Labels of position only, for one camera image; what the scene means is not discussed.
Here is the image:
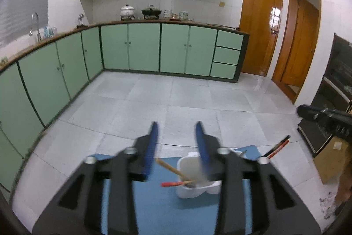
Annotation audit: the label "red-handled bamboo chopstick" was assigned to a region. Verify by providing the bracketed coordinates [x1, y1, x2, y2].
[267, 140, 289, 159]
[161, 181, 195, 187]
[155, 158, 192, 181]

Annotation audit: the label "silver metal spoon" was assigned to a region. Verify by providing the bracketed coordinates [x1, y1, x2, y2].
[235, 150, 247, 158]

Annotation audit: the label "green lower kitchen cabinets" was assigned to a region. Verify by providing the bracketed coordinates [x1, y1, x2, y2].
[1, 21, 249, 191]

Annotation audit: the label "black glass cabinet appliance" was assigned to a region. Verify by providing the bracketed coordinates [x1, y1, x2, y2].
[298, 35, 352, 157]

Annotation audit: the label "brown cardboard box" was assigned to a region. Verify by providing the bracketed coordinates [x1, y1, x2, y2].
[313, 137, 348, 184]

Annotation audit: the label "patterned floor rag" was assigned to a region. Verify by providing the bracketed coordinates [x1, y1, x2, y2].
[319, 191, 341, 220]

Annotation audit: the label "blue tablecloth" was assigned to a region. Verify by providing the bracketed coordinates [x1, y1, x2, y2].
[100, 146, 261, 234]

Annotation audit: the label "wooden open door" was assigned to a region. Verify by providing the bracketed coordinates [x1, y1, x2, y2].
[272, 0, 322, 103]

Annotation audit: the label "white twin utensil holder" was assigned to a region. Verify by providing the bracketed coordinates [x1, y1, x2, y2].
[176, 152, 221, 199]

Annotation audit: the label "wooden closed door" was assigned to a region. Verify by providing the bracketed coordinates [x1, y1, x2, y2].
[239, 0, 283, 76]

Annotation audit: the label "chrome sink faucet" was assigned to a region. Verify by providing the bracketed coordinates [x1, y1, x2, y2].
[29, 12, 41, 42]

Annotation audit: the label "white cooking pot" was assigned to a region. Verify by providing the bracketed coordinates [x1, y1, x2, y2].
[120, 4, 135, 21]

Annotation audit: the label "black wok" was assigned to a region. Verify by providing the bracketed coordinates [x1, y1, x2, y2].
[141, 5, 162, 20]

